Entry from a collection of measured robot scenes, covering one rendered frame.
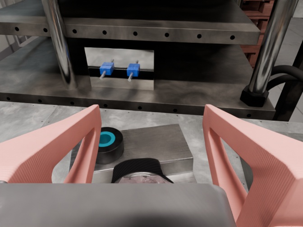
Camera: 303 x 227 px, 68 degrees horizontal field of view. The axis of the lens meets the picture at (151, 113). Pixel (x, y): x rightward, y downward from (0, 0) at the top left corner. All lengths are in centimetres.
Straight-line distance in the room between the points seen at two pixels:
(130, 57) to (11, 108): 47
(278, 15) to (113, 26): 53
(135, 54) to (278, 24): 48
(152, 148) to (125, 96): 45
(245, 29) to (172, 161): 57
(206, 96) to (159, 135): 44
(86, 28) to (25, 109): 37
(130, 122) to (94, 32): 37
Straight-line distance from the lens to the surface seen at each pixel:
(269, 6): 274
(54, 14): 90
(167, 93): 92
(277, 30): 83
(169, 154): 50
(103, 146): 47
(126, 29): 87
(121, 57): 90
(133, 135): 54
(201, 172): 62
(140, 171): 51
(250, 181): 60
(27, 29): 103
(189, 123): 76
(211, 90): 98
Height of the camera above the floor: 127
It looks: 37 degrees down
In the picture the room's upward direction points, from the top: straight up
